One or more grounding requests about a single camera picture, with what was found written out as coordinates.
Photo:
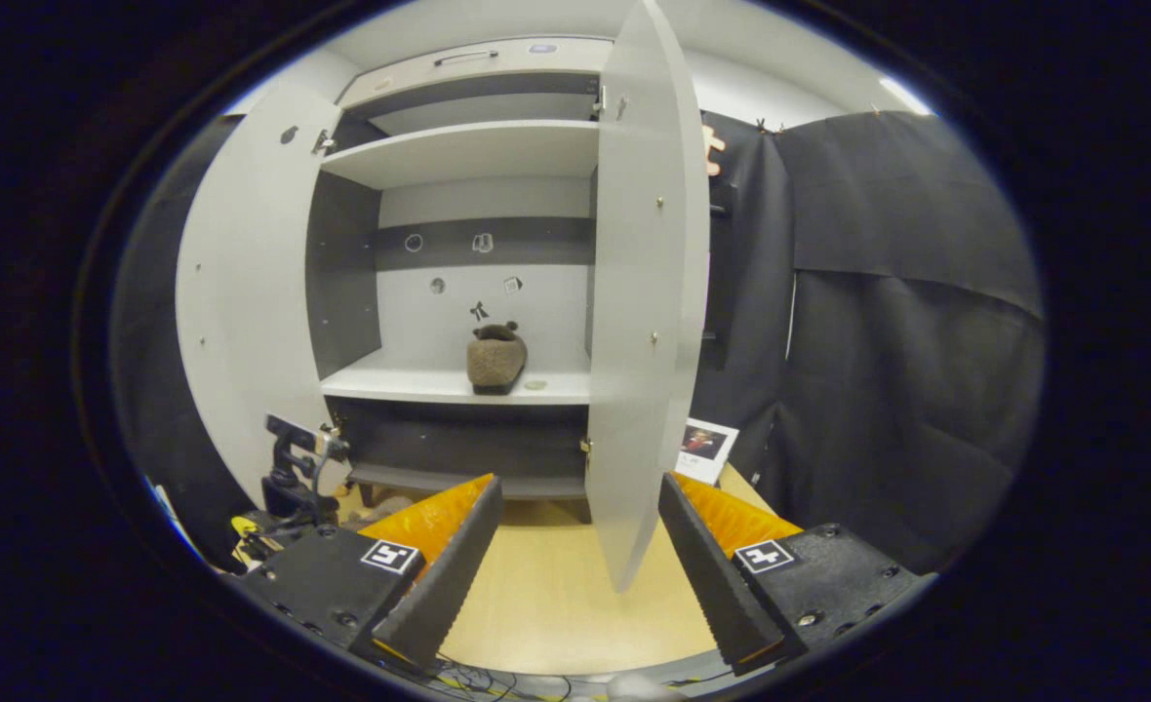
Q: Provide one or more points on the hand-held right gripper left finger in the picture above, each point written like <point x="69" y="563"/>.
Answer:
<point x="454" y="585"/>

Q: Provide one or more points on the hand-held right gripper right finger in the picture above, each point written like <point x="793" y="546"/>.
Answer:
<point x="717" y="585"/>

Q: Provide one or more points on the brown suede shoe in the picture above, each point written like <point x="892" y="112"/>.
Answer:
<point x="388" y="509"/>
<point x="496" y="363"/>

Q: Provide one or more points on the grey cabinet door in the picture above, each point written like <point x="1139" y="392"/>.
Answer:
<point x="644" y="292"/>
<point x="244" y="312"/>

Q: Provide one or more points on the grey shoe cabinet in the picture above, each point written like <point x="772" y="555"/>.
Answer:
<point x="429" y="322"/>

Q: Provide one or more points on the black backdrop cloth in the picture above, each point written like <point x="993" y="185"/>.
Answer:
<point x="907" y="322"/>

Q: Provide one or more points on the ceiling light panel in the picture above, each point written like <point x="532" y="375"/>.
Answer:
<point x="905" y="96"/>

